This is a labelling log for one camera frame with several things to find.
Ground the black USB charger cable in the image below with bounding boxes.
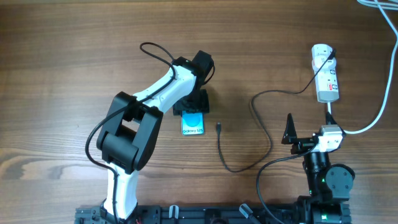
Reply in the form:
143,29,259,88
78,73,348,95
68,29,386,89
216,48,337,174

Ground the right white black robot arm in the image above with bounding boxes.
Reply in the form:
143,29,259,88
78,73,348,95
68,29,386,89
281,113,355,224

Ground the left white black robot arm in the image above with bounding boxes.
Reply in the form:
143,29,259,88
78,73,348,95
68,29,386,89
96,51,214,223

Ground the white power strip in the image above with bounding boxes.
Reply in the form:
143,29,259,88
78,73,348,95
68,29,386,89
312,44,340,103

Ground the white power strip cord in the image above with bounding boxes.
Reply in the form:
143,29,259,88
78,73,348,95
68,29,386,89
326,0,398,135

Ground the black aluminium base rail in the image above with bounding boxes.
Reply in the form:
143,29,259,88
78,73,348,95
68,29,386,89
74,203,352,224

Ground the white cables top right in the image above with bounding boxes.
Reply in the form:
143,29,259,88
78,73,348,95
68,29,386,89
356,0,398,11

